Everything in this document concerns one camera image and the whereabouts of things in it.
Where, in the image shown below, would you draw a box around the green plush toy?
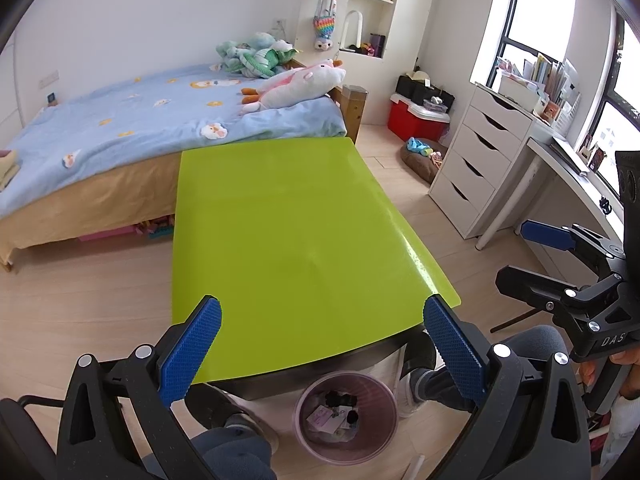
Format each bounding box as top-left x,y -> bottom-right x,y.
216,32 -> 302,80

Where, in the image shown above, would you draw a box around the dark purple shelf items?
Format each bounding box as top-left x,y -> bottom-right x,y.
357,32 -> 387,59

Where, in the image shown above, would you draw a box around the white shelf unit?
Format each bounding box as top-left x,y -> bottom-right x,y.
295,0 -> 422,127

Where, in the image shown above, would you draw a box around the red storage box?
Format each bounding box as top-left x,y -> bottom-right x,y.
387,93 -> 451,144

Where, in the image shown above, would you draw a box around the brown pet bed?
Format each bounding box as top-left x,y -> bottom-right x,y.
400,137 -> 449,185

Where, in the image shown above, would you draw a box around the pile of books and papers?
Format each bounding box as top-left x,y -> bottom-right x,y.
492,51 -> 582,127

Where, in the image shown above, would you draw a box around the person's leg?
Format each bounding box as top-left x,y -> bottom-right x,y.
189,384 -> 280,480
404,325 -> 572,414

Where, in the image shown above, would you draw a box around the person's right forearm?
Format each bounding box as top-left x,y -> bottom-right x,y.
599,394 -> 640,470

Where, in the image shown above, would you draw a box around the purple and white packet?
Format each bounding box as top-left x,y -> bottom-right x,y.
307,404 -> 342,434

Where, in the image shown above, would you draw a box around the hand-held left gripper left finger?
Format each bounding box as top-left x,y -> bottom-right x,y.
56,294 -> 223,480

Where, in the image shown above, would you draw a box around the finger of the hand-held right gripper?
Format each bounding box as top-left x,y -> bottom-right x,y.
520,219 -> 608,262
495,265 -> 587,314

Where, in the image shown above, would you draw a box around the colourful toy blocks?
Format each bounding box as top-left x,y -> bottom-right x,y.
137,214 -> 176,242

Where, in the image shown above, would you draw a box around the blue and yellow toys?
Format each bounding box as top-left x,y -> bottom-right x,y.
405,137 -> 437,159

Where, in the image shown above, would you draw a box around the wooden bed with beige skirt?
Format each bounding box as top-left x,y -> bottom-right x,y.
0,85 -> 369,273

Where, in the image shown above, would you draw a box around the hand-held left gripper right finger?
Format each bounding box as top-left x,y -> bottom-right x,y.
422,294 -> 594,480

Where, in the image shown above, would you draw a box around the pink translucent trash can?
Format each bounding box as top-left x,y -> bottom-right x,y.
292,371 -> 399,466

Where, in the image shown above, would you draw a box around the black bag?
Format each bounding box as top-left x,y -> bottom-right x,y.
324,390 -> 359,409

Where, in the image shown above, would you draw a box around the person's left leg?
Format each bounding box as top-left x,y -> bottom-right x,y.
189,384 -> 280,480

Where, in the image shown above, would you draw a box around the white drawer cabinet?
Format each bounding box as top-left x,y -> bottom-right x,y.
428,82 -> 537,240

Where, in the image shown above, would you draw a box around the black bags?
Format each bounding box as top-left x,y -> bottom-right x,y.
396,73 -> 456,114

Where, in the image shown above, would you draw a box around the white shoe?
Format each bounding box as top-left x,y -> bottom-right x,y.
220,400 -> 280,457
396,354 -> 427,419

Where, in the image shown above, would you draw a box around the person's right leg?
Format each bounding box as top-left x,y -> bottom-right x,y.
404,325 -> 572,414

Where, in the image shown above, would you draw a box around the blue printed blanket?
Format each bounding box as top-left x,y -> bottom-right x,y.
0,62 -> 347,219

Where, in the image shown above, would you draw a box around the rainbow hanging bag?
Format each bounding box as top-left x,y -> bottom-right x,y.
312,9 -> 337,52

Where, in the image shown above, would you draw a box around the white desk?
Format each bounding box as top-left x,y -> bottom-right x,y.
475,136 -> 627,283

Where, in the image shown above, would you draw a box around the pink flat box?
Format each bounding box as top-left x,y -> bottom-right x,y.
77,225 -> 139,243

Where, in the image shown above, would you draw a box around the folded beige clothes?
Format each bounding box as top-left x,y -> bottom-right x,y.
0,148 -> 21,192

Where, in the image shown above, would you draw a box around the white arched holder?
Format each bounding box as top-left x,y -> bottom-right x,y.
342,9 -> 364,52

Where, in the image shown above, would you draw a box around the brown wooden stick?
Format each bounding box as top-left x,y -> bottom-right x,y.
489,307 -> 542,334

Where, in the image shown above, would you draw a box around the white unicorn plush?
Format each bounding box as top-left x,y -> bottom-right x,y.
241,58 -> 347,114

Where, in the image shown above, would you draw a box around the person's right hand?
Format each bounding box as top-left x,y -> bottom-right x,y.
611,346 -> 640,399

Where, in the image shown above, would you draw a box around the window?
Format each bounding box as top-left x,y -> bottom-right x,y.
470,0 -> 640,202

